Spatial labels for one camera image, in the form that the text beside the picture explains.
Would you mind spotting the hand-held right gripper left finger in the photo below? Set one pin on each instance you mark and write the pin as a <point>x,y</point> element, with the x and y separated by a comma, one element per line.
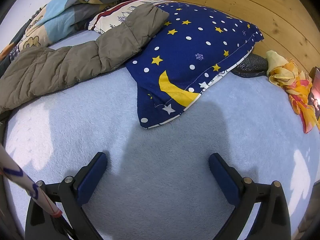
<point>92,175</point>

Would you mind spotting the yellow orange scarf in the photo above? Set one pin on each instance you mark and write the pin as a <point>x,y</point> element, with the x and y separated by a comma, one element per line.
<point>297,90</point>

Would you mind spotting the striped patterned fleece blanket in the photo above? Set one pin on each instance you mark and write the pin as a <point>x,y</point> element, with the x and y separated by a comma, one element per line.
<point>57,17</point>

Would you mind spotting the dark patterned cloth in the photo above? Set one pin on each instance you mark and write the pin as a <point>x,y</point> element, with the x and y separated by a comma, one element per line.
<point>250,65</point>

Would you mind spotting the light blue bed sheet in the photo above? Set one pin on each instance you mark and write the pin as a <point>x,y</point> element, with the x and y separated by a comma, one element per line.
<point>150,180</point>

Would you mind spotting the black smartphone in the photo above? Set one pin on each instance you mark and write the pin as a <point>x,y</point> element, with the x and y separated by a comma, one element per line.
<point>316,97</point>

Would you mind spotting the blue star print pillow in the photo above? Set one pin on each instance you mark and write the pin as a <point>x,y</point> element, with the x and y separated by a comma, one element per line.
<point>200,55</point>

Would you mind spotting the wooden headboard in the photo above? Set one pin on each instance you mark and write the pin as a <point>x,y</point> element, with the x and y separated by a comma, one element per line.
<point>250,5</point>

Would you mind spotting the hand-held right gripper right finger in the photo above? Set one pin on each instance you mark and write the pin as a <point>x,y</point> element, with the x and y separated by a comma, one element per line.
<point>225,180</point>

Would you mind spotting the olive padded jacket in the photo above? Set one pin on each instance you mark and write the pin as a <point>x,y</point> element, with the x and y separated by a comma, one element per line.
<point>62,67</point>

